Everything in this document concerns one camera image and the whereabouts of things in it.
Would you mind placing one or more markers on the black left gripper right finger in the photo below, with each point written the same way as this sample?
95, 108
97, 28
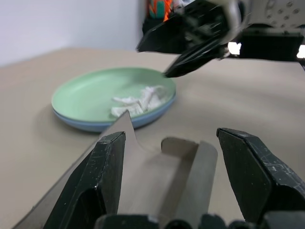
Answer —
247, 171

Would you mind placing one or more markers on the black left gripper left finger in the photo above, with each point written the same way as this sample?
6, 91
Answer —
95, 181

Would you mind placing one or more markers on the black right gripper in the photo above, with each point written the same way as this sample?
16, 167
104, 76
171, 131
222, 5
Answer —
207, 21

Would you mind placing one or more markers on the brown cardboard piece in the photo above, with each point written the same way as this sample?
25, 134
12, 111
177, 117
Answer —
152, 181

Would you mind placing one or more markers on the black box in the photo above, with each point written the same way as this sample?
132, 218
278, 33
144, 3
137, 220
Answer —
152, 25

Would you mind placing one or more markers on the orange and green items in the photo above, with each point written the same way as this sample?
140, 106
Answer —
157, 8

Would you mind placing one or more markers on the white crumpled tissue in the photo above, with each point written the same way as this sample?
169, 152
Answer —
143, 102

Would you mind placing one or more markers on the blue plate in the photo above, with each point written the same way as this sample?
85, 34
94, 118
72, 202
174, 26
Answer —
147, 121

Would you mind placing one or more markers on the green plate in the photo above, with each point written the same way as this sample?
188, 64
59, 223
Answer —
95, 90

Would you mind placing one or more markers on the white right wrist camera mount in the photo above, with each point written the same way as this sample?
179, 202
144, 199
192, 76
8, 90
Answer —
236, 21

